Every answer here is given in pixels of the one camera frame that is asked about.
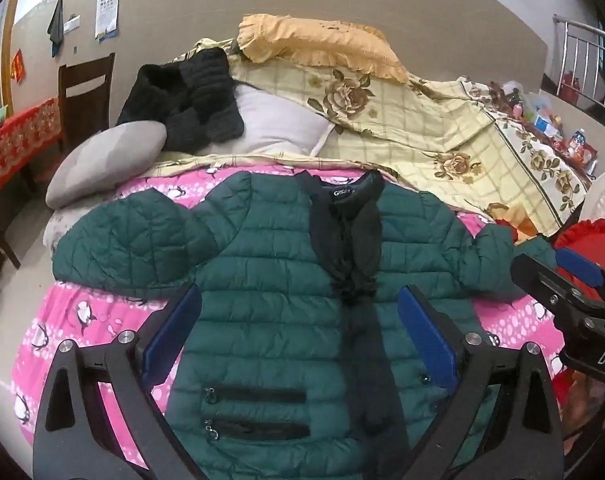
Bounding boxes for dark wooden chair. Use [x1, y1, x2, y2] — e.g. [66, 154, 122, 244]
[57, 52, 116, 153]

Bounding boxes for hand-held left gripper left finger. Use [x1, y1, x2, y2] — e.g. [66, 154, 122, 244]
[32, 282, 203, 480]

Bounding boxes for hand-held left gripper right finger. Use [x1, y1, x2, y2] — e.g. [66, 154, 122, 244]
[397, 284, 566, 480]

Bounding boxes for red ruffled cushion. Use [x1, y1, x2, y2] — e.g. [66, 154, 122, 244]
[553, 219, 605, 306]

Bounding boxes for grey pillow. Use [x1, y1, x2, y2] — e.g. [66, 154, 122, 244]
[46, 121, 168, 210]

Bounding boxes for dark hanging cloth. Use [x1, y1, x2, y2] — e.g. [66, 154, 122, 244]
[47, 0, 64, 57]

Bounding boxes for red canister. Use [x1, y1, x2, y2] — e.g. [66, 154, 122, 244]
[557, 72, 581, 106]

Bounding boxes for orange ruffled pillow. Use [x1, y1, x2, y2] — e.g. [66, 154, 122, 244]
[237, 14, 411, 83]

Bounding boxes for white pillow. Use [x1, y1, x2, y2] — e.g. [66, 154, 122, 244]
[232, 84, 336, 156]

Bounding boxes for pink penguin blanket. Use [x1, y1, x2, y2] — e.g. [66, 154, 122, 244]
[10, 165, 568, 480]

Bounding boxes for eye chart poster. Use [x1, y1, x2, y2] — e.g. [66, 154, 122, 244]
[95, 0, 124, 43]

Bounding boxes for dark wooden table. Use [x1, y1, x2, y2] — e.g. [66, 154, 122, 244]
[0, 200, 22, 273]

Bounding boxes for green puffer jacket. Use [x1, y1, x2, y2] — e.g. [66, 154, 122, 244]
[51, 170, 558, 480]

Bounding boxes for pile of colourful packets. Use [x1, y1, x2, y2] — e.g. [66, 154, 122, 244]
[487, 80, 598, 176]

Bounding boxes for yellow floral quilt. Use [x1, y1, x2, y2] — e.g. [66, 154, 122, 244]
[155, 37, 591, 241]

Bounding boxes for red patterned tablecloth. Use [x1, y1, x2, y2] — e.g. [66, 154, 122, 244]
[0, 97, 63, 206]

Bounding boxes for black jacket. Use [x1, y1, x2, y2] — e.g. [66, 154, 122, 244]
[116, 47, 244, 153]

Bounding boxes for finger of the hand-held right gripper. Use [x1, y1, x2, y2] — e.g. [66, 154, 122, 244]
[511, 254, 598, 326]
[556, 247, 605, 306]

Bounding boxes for metal stair railing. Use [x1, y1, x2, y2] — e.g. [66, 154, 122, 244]
[553, 14, 605, 121]

